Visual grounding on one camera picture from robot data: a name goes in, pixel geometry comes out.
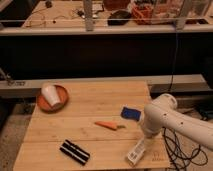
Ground white plastic bottle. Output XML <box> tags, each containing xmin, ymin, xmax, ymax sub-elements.
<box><xmin>126</xmin><ymin>138</ymin><xmax>146</xmax><ymax>166</ymax></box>

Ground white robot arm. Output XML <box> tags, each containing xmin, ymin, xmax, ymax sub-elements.
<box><xmin>141</xmin><ymin>93</ymin><xmax>213</xmax><ymax>151</ymax></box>

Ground blue sponge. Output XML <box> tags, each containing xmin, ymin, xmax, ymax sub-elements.
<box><xmin>121</xmin><ymin>107</ymin><xmax>141</xmax><ymax>121</ymax></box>

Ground orange toy carrot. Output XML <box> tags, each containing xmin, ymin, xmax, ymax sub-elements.
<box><xmin>94</xmin><ymin>121</ymin><xmax>126</xmax><ymax>131</ymax></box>

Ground orange plate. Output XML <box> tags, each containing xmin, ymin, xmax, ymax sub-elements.
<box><xmin>36</xmin><ymin>85</ymin><xmax>69</xmax><ymax>113</ymax></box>

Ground white foam cup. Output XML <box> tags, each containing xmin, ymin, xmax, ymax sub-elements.
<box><xmin>41</xmin><ymin>85</ymin><xmax>60</xmax><ymax>107</ymax></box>

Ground black cap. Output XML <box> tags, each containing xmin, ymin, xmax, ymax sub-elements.
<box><xmin>107</xmin><ymin>10</ymin><xmax>131</xmax><ymax>26</ymax></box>

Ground black white striped block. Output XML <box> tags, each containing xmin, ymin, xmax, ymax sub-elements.
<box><xmin>60</xmin><ymin>140</ymin><xmax>90</xmax><ymax>165</ymax></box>

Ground orange basket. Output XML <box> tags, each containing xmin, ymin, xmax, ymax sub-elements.
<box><xmin>132</xmin><ymin>5</ymin><xmax>153</xmax><ymax>25</ymax></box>

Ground grey metal rail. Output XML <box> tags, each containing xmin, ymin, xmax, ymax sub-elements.
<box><xmin>0</xmin><ymin>74</ymin><xmax>209</xmax><ymax>98</ymax></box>

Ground black cable bundle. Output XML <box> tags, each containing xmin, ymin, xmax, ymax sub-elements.
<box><xmin>161</xmin><ymin>127</ymin><xmax>209</xmax><ymax>171</ymax></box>

